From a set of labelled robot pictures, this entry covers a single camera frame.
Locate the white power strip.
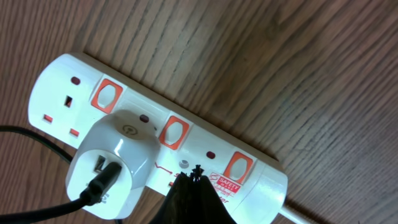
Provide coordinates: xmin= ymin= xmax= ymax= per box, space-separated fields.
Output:
xmin=28 ymin=53 xmax=288 ymax=223

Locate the black USB charging cable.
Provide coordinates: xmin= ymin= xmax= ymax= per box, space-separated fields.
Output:
xmin=0 ymin=124 xmax=123 ymax=224

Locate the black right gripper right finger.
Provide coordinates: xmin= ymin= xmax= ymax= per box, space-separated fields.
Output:
xmin=191 ymin=165 xmax=236 ymax=224

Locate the white charger adapter plug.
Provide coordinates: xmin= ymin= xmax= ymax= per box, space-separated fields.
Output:
xmin=66 ymin=110 xmax=160 ymax=220

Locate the white power strip cord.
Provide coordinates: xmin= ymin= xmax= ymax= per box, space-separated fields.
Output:
xmin=278 ymin=205 xmax=312 ymax=224

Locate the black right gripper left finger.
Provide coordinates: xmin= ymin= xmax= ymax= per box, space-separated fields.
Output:
xmin=149 ymin=173 xmax=193 ymax=224

